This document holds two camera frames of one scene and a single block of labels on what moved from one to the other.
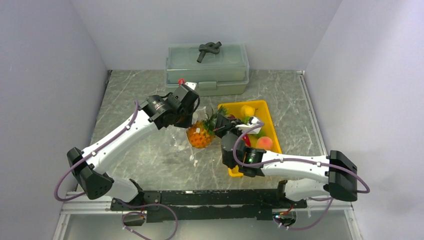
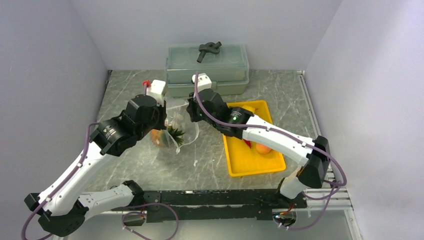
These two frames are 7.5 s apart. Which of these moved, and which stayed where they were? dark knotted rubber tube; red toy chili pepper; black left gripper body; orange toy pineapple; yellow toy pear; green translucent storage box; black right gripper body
Moved: black right gripper body; orange toy pineapple; black left gripper body
Stayed: yellow toy pear; dark knotted rubber tube; green translucent storage box; red toy chili pepper
